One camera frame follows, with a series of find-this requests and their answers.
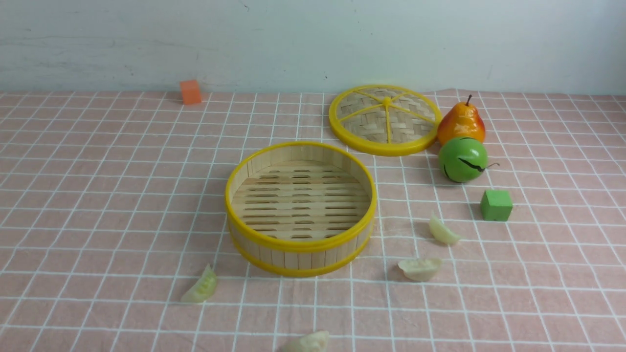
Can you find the white dumpling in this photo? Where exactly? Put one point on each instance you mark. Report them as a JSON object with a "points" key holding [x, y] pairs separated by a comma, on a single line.
{"points": [[441, 232], [314, 342], [420, 270]]}

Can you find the greenish dumpling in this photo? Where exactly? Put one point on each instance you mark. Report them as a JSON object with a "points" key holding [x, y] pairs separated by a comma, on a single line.
{"points": [[203, 289]]}

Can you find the white dumpling front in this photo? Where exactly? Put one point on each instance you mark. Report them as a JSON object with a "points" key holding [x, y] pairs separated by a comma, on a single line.
{"points": [[314, 342]]}

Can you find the bamboo steamer tray yellow rim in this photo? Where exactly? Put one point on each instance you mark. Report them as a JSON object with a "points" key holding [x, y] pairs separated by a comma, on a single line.
{"points": [[300, 209]]}

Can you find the woven bamboo steamer lid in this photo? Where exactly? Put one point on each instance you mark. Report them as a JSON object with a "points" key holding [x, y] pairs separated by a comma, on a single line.
{"points": [[384, 120]]}

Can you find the orange foam cube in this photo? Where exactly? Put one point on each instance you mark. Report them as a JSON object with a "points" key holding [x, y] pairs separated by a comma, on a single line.
{"points": [[190, 92]]}

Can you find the green toy apple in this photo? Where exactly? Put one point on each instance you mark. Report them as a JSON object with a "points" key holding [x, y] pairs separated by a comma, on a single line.
{"points": [[463, 159]]}

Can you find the orange yellow toy pear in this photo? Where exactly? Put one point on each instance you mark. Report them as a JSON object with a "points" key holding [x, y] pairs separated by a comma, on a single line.
{"points": [[463, 120]]}

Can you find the green foam cube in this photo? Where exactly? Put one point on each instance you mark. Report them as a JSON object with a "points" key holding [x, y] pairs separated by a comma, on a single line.
{"points": [[496, 205]]}

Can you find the pink checked tablecloth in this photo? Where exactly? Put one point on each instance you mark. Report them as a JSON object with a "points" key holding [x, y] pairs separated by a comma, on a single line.
{"points": [[112, 206]]}

